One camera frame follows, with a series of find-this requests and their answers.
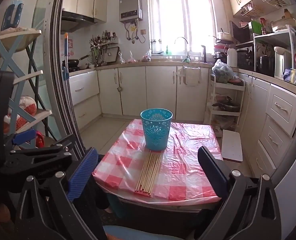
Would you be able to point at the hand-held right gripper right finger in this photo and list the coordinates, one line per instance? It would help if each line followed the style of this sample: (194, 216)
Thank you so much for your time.
(212, 172)

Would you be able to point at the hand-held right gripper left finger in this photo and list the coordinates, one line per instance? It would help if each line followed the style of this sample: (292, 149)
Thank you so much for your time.
(83, 172)

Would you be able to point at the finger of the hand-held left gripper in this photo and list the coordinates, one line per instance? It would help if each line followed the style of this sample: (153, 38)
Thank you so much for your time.
(25, 136)
(48, 155)

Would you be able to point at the bundle of wooden chopsticks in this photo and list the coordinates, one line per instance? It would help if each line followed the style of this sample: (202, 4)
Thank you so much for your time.
(148, 172)

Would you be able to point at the blue perforated plastic basket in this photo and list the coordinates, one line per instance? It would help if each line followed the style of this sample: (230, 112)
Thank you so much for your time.
(156, 132)

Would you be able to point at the red and white plush slippers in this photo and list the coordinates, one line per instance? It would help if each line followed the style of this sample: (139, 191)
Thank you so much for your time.
(25, 107)

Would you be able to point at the pink checked plastic tablecloth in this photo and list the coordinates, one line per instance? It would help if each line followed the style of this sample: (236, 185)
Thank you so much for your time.
(187, 160)

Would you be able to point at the white step stool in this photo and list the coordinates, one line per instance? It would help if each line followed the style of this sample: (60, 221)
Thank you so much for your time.
(232, 145)

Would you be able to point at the blue and cream shelf rack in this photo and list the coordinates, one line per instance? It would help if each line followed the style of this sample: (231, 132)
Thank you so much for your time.
(7, 55)

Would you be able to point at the white rolling cart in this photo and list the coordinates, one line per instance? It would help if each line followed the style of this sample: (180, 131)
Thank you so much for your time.
(225, 115)

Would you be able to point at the cream stove base cabinet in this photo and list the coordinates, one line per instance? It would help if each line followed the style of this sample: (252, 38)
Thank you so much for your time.
(84, 97)

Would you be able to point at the lidded pot on cart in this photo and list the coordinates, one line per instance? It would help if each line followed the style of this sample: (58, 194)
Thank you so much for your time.
(229, 105)

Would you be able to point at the black wok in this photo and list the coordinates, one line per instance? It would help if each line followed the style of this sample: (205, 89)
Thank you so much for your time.
(74, 62)

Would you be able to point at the blue slippers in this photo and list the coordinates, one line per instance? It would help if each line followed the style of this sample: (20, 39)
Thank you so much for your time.
(12, 16)

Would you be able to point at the cream panelled drawer cabinet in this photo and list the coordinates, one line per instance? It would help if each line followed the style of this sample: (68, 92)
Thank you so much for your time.
(275, 115)

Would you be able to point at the blue seat cushion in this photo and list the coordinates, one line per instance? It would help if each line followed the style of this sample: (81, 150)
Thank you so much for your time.
(143, 233)

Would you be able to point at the white hanging plastic bag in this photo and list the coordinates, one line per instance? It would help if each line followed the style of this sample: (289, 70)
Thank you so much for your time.
(191, 77)

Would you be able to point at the plastic bag of vegetables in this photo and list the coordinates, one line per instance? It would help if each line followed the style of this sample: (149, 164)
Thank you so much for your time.
(222, 72)

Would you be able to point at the cream sink base cabinet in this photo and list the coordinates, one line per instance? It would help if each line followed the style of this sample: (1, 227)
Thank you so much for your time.
(148, 90)

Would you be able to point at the black range hood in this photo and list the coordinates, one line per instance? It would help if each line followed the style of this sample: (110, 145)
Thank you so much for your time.
(75, 21)

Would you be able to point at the white thermos jug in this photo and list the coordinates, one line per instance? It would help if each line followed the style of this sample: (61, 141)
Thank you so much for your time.
(232, 57)

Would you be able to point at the black countertop oven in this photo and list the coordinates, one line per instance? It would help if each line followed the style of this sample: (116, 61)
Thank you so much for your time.
(245, 60)

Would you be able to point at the black cooking pot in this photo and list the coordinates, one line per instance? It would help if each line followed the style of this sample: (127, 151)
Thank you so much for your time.
(265, 66)

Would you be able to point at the dark slim water tap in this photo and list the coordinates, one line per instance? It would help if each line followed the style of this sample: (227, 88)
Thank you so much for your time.
(204, 53)

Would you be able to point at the small tied plastic bag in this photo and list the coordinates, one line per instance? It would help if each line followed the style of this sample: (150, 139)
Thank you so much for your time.
(131, 59)
(146, 58)
(121, 59)

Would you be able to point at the blue packet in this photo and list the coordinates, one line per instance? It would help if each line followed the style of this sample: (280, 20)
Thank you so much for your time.
(290, 75)

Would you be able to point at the green bottle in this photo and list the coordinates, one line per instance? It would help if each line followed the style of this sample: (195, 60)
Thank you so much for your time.
(167, 51)

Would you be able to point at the white electric water boiler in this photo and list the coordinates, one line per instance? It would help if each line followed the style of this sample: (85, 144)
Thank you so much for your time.
(282, 62)

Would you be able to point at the curved chrome faucet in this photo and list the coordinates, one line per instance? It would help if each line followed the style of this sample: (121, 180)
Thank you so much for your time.
(185, 41)

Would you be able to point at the black microwave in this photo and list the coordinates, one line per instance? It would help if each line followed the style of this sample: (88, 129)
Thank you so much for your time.
(241, 32)

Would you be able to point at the white countertop shelf rack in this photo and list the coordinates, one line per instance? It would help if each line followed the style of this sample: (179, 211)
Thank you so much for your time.
(272, 36)

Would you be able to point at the green cutting board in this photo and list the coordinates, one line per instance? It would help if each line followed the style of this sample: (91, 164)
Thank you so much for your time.
(257, 27)

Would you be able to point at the kitchen window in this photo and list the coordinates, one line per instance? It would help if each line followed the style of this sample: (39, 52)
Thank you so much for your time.
(182, 20)

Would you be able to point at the white rice cooker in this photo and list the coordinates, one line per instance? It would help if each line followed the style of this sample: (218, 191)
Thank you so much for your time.
(285, 25)

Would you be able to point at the sliding door frame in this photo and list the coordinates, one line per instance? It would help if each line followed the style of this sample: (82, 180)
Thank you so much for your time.
(60, 80)

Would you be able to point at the pink wall sticker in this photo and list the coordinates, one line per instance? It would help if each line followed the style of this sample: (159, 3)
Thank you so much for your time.
(71, 47)

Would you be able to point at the wall utensil rack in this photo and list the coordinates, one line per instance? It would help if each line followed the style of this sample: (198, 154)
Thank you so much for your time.
(105, 45)

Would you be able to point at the cream wall cabinets above hood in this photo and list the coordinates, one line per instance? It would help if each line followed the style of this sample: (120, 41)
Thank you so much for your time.
(85, 0)

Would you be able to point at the wall socket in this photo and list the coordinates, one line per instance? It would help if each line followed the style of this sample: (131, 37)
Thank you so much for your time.
(143, 31)

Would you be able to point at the grey wall water heater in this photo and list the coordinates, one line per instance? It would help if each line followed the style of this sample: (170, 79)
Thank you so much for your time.
(130, 7)

